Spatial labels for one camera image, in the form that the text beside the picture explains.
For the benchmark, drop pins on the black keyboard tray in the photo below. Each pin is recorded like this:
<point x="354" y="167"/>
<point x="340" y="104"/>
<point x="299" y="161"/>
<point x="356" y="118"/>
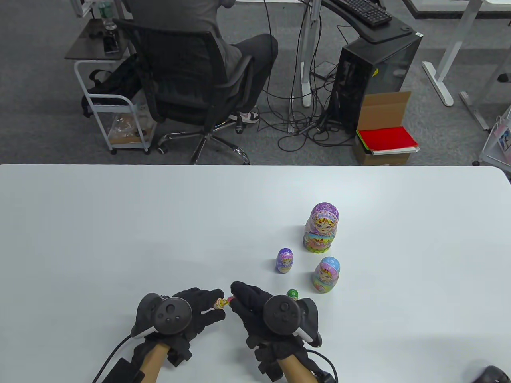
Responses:
<point x="383" y="34"/>

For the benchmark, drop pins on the black left wrist camera unit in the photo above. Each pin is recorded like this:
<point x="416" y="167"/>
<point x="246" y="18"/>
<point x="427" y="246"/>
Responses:
<point x="121" y="371"/>

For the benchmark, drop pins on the black left hand controller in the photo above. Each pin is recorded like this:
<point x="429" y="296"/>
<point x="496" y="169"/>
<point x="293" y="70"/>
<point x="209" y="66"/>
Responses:
<point x="171" y="315"/>

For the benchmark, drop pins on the black mesh office chair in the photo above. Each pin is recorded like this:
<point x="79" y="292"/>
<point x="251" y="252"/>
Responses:
<point x="187" y="72"/>

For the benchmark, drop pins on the open cardboard box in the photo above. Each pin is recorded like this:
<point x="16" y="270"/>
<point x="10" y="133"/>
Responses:
<point x="383" y="109"/>

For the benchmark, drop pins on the red folder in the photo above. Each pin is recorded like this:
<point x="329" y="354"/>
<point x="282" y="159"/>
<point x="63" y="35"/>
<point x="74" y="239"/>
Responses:
<point x="387" y="137"/>

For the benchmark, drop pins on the purple Russian doll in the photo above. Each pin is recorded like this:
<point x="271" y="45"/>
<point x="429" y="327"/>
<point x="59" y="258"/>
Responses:
<point x="284" y="261"/>

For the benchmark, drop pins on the black wrist camera unit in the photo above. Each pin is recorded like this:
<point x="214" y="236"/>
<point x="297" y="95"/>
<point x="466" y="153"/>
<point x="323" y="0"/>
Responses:
<point x="121" y="371"/>
<point x="322" y="377"/>

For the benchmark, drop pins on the person's left forearm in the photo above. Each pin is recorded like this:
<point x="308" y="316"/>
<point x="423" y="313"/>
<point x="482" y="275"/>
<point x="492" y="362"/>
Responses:
<point x="153" y="363"/>

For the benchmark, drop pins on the person's right hand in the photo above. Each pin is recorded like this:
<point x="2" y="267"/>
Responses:
<point x="249" y="307"/>

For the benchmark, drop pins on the black backpack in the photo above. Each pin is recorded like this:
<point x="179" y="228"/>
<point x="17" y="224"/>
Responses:
<point x="115" y="79"/>

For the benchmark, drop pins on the black right wrist camera unit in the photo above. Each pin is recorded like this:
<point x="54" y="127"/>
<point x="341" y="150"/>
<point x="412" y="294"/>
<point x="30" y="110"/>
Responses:
<point x="322" y="377"/>

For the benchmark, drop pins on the white desk leg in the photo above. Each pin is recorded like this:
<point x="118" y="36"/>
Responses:
<point x="305" y="60"/>
<point x="451" y="52"/>

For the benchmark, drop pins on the clear water bottle green label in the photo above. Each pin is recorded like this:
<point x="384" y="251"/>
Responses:
<point x="107" y="14"/>

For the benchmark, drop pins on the black hand controller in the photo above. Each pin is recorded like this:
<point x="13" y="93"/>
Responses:
<point x="171" y="315"/>
<point x="281" y="313"/>

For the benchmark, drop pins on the green Russian doll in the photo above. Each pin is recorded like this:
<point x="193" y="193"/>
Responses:
<point x="292" y="294"/>

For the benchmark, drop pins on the black computer tower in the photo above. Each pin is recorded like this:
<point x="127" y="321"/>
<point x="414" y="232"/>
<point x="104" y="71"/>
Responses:
<point x="371" y="76"/>

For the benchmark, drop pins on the white paper stack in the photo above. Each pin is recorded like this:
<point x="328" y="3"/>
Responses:
<point x="395" y="151"/>

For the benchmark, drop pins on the black round object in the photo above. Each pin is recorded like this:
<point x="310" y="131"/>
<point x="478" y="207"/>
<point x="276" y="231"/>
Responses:
<point x="493" y="375"/>

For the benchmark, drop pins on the black keyboard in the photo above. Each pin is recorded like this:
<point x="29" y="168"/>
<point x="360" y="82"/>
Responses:
<point x="365" y="12"/>

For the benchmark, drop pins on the brown side table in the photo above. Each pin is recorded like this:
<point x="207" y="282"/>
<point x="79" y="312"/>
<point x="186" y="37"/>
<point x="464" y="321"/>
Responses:
<point x="86" y="46"/>

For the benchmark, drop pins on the person's right forearm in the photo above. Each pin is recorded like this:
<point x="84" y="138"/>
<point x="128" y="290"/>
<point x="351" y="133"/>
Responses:
<point x="295" y="369"/>

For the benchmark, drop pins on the black right hand controller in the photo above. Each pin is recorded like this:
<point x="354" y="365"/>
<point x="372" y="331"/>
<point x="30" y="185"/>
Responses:
<point x="281" y="313"/>

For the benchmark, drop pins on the person's left hand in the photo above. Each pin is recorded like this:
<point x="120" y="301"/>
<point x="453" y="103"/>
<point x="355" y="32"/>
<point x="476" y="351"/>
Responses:
<point x="203" y="299"/>

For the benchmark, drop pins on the grey desk leg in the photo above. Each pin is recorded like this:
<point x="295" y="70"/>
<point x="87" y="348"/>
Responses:
<point x="475" y="107"/>

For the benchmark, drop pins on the clear plastic bag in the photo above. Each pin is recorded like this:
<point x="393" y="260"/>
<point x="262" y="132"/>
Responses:
<point x="127" y="125"/>

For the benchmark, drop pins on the largest pink-purple Russian doll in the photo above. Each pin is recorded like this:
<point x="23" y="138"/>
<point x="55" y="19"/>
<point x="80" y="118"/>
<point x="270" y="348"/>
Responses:
<point x="321" y="227"/>

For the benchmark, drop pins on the light blue Russian doll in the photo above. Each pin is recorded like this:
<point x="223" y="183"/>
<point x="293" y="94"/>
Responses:
<point x="326" y="275"/>

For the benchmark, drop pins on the tiny yellow Russian doll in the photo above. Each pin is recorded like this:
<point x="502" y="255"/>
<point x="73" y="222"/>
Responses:
<point x="219" y="305"/>

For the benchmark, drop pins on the black smartphone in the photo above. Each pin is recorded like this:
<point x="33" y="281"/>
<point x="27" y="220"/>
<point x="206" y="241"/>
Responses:
<point x="111" y="44"/>

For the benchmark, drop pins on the white rolling cart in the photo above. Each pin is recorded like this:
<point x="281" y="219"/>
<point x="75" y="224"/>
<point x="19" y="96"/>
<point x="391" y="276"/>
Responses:
<point x="90" y="97"/>

